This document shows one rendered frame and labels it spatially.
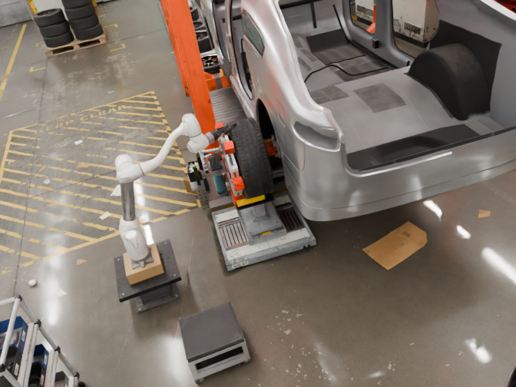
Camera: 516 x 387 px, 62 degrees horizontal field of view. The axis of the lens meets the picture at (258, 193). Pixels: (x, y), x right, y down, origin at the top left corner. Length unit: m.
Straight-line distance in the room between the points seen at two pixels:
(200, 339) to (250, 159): 1.36
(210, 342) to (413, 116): 2.40
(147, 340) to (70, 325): 0.75
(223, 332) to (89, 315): 1.41
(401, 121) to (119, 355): 2.90
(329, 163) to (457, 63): 1.66
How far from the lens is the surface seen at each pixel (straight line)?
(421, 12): 7.90
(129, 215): 3.62
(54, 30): 11.52
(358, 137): 3.62
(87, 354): 3.83
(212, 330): 3.12
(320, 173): 2.73
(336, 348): 3.32
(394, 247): 3.96
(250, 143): 3.37
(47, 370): 3.25
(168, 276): 3.62
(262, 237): 3.93
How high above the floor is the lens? 2.80
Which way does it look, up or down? 37 degrees down
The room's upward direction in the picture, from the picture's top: 11 degrees counter-clockwise
